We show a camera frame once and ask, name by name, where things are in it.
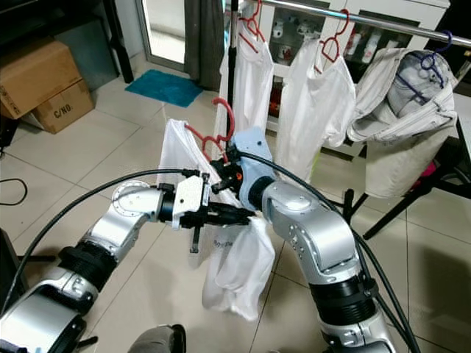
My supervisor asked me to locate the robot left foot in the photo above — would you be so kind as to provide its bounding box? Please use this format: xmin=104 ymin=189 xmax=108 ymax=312
xmin=129 ymin=324 xmax=187 ymax=353

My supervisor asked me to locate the black floor cable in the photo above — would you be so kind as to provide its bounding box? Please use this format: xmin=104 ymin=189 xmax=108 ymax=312
xmin=0 ymin=179 xmax=29 ymax=207

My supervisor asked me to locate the chrome clothes rail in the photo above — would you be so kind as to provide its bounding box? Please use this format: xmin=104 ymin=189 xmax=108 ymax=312
xmin=261 ymin=0 xmax=471 ymax=46

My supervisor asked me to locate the large plain cardboard box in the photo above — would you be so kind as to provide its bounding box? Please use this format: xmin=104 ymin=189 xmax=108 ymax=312
xmin=0 ymin=38 xmax=83 ymax=120

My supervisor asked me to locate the black chair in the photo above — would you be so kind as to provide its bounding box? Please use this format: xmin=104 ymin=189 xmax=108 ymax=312
xmin=0 ymin=228 xmax=21 ymax=310

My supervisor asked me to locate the blue hanger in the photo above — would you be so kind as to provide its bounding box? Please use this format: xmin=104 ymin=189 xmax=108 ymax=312
xmin=397 ymin=29 xmax=453 ymax=93

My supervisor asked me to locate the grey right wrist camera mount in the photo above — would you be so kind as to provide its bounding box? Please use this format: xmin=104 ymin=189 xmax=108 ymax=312
xmin=228 ymin=125 xmax=275 ymax=210

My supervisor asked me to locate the beige jacket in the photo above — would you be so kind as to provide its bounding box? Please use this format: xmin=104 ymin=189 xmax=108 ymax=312
xmin=346 ymin=46 xmax=461 ymax=199

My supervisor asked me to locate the black desk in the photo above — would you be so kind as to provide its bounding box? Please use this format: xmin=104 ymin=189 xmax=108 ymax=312
xmin=0 ymin=0 xmax=135 ymax=84

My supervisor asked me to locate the teal floor mat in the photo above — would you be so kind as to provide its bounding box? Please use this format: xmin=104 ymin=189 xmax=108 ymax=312
xmin=125 ymin=70 xmax=203 ymax=109

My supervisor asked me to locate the grey curtain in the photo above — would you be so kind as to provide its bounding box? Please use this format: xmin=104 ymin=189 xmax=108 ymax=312
xmin=184 ymin=0 xmax=227 ymax=93

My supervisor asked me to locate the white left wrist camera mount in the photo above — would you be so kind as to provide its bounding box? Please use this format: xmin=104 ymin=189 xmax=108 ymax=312
xmin=174 ymin=174 xmax=210 ymax=229

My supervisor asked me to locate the black table leg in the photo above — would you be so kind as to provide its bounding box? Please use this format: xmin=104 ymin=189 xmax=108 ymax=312
xmin=342 ymin=140 xmax=471 ymax=240

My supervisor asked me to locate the white glass-door cabinet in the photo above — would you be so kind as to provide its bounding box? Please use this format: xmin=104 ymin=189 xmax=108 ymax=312
xmin=221 ymin=0 xmax=453 ymax=159

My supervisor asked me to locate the black power adapter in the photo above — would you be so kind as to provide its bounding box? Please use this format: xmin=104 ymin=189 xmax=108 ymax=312
xmin=0 ymin=118 xmax=19 ymax=151

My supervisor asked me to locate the black rack stand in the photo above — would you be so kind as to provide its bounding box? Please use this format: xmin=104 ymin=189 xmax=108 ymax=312
xmin=224 ymin=0 xmax=242 ymax=140

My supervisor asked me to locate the red plastic hanger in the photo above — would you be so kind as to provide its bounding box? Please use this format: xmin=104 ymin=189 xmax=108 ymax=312
xmin=313 ymin=8 xmax=354 ymax=74
xmin=239 ymin=0 xmax=266 ymax=54
xmin=183 ymin=97 xmax=237 ymax=166

